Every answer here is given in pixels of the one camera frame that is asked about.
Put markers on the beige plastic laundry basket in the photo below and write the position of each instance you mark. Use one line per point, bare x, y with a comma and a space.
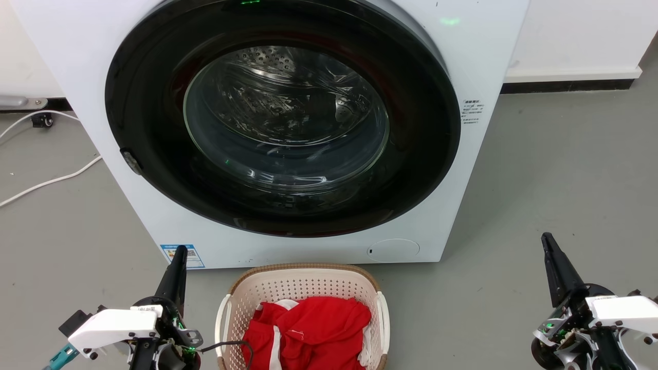
303, 282

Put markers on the white front-load washing machine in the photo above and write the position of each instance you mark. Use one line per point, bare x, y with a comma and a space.
77, 61

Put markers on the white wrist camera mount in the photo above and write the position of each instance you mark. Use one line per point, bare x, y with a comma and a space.
110, 326
624, 311

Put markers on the small text warning sticker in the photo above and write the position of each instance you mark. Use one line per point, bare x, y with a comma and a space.
472, 112

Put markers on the black baseboard strip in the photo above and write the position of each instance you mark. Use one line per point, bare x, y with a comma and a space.
565, 86

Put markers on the round black washer door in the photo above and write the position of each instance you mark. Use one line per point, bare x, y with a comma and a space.
154, 154

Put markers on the white cloth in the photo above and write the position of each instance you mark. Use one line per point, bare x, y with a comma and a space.
366, 347

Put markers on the round white filter cover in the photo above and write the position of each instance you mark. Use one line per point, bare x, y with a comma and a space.
393, 250

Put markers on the grey metal floor bracket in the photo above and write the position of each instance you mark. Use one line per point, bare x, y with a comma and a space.
20, 102

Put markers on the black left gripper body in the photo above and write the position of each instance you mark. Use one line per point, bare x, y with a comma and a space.
169, 334

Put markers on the blue energy label sticker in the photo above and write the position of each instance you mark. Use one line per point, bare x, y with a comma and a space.
191, 259

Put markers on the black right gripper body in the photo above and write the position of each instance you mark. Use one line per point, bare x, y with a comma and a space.
570, 334

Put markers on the black caster wheel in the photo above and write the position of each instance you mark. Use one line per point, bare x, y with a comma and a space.
43, 121

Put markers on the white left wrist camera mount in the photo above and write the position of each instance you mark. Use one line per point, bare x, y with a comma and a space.
110, 326

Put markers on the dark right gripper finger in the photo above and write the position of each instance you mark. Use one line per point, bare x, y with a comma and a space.
568, 275
555, 277

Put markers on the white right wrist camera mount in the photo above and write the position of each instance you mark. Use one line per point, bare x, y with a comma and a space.
624, 311

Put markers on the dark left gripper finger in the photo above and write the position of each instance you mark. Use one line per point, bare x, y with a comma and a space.
167, 288
178, 288

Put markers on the red garment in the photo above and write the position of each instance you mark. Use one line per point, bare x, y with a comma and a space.
318, 329

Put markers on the grey washer door latch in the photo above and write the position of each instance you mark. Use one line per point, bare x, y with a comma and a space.
131, 162

